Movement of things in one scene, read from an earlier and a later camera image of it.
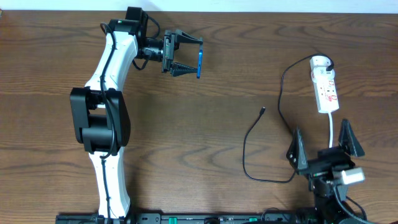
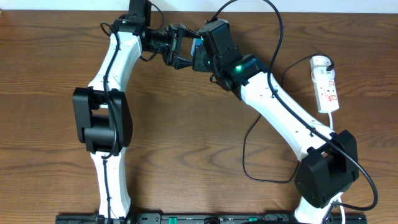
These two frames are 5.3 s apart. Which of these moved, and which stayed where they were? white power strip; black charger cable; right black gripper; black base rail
Moved: right black gripper
Stayed: black charger cable; white power strip; black base rail
